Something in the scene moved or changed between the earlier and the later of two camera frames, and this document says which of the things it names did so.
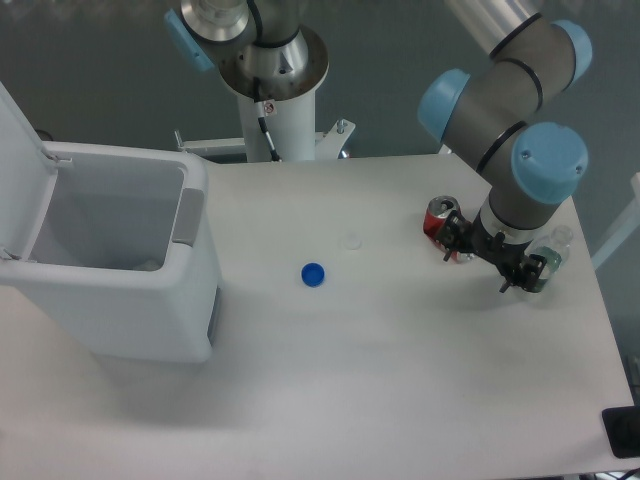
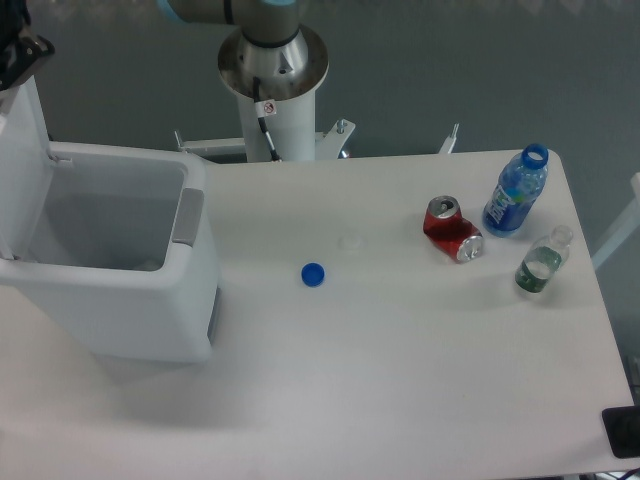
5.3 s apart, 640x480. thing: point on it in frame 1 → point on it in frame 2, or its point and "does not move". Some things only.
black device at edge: [623, 430] does not move
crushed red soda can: [437, 211] does not move
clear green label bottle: [554, 248] does not move
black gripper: [455, 233] → [18, 55]
